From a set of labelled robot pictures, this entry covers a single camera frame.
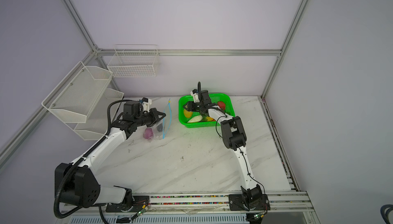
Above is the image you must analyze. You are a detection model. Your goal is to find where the white wire wall basket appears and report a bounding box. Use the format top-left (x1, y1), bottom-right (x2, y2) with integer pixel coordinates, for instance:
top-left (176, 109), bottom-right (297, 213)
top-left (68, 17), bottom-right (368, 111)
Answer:
top-left (107, 44), bottom-right (161, 78)

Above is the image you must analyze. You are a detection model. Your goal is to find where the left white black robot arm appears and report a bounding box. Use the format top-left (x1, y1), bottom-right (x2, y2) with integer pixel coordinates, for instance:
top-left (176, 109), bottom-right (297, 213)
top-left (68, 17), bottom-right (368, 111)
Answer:
top-left (53, 98), bottom-right (166, 218)

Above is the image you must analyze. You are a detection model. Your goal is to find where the clear zip bag blue zipper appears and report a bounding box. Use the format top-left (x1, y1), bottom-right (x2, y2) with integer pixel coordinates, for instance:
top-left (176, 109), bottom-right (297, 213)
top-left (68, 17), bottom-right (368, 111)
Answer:
top-left (143, 99), bottom-right (172, 141)

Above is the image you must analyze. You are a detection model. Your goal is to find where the aluminium front rail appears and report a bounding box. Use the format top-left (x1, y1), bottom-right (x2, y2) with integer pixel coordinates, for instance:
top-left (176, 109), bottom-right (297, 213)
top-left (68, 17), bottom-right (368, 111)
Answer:
top-left (59, 191), bottom-right (315, 217)

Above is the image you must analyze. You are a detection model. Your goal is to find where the white mesh shelf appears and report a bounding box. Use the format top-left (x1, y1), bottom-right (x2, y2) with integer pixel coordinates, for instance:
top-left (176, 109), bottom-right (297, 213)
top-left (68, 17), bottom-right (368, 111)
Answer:
top-left (72, 88), bottom-right (124, 141)
top-left (42, 62), bottom-right (113, 123)

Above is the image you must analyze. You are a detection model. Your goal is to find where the white mesh lower shelf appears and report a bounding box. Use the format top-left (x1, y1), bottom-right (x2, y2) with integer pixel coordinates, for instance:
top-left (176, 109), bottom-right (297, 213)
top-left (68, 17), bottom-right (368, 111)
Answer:
top-left (72, 88), bottom-right (124, 141)

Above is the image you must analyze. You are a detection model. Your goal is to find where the purple toy onion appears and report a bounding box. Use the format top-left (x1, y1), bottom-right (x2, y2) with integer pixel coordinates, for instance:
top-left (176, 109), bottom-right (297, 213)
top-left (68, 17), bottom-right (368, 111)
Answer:
top-left (143, 128), bottom-right (154, 140)

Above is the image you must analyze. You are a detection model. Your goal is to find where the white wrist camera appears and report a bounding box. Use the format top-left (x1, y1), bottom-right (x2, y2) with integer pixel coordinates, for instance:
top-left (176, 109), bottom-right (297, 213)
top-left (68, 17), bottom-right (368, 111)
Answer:
top-left (190, 89), bottom-right (200, 102)
top-left (140, 98), bottom-right (152, 112)

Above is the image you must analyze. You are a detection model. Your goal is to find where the white toy radish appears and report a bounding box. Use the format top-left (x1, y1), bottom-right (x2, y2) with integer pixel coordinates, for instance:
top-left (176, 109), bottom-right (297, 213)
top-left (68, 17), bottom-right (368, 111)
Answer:
top-left (188, 115), bottom-right (203, 123)

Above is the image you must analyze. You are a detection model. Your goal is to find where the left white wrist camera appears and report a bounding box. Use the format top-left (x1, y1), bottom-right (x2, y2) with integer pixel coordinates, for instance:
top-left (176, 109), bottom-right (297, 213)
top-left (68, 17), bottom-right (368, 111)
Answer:
top-left (140, 98), bottom-right (152, 112)

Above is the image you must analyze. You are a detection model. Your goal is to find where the green plastic basket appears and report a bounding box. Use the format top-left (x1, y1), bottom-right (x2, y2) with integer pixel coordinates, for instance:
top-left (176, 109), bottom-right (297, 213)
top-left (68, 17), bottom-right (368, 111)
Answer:
top-left (178, 94), bottom-right (235, 128)

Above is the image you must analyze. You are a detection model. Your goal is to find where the white mesh upper shelf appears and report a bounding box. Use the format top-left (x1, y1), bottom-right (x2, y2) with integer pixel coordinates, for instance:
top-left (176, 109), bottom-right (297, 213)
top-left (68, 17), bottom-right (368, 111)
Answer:
top-left (42, 62), bottom-right (113, 123)

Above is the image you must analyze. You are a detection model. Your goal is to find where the yellow toy lemon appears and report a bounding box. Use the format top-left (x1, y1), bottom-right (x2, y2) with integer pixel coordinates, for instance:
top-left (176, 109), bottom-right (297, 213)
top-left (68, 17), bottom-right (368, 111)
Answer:
top-left (183, 109), bottom-right (193, 119)

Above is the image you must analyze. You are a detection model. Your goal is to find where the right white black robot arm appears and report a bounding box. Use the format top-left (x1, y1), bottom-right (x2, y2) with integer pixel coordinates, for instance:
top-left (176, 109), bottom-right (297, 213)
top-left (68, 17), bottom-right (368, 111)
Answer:
top-left (183, 88), bottom-right (266, 210)

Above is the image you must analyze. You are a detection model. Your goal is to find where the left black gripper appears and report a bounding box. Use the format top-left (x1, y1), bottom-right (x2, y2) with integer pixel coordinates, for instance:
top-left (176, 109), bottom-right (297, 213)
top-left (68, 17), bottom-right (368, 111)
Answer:
top-left (134, 108), bottom-right (166, 128)

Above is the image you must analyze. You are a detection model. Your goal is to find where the red toy pepper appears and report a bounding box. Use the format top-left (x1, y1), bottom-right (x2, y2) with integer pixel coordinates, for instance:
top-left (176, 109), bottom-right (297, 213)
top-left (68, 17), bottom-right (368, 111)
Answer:
top-left (217, 101), bottom-right (226, 110)

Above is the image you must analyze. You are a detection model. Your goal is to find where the black corrugated cable left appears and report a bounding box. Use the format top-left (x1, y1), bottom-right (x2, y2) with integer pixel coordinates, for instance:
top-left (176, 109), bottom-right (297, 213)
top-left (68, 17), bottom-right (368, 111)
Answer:
top-left (53, 99), bottom-right (133, 219)

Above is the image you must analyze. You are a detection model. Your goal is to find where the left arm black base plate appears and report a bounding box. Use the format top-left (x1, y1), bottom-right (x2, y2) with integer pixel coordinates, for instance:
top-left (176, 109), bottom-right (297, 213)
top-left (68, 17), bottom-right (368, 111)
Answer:
top-left (105, 195), bottom-right (150, 213)

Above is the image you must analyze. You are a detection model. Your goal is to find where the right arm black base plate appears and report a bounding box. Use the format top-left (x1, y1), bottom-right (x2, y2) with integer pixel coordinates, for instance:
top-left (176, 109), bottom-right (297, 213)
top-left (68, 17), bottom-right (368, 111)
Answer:
top-left (228, 194), bottom-right (271, 212)

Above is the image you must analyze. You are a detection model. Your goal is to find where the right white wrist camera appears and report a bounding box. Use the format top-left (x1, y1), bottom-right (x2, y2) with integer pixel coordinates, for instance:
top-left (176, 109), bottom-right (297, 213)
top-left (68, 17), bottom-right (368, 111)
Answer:
top-left (190, 89), bottom-right (200, 102)

